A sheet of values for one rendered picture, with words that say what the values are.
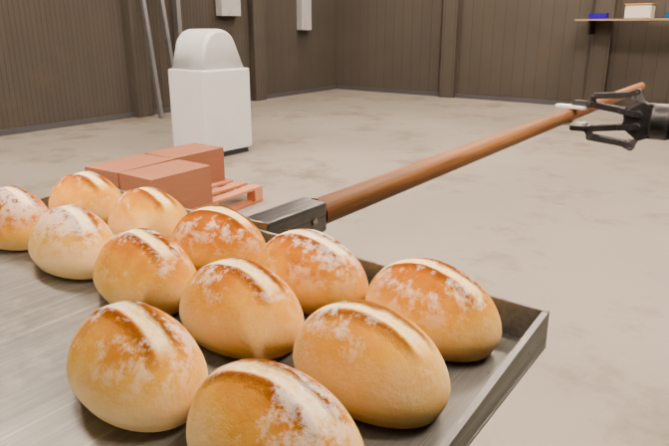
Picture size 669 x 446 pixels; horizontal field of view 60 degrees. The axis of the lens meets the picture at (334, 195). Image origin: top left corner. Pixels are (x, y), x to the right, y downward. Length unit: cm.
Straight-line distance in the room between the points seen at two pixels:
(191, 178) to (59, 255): 371
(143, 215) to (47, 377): 21
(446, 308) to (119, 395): 19
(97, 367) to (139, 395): 3
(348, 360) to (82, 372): 14
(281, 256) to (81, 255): 17
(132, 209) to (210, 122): 580
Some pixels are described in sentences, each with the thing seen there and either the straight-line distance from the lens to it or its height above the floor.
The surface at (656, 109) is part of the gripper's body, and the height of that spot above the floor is 122.
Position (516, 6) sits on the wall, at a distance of 1180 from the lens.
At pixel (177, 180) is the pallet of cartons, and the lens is 414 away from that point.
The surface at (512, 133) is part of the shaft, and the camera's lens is 107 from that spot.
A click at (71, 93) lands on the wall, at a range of 930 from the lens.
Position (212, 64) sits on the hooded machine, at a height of 101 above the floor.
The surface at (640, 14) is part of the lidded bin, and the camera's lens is 1075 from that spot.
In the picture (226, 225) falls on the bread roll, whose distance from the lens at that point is 49.
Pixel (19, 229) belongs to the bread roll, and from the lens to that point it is 61.
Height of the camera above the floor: 138
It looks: 16 degrees down
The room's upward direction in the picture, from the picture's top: straight up
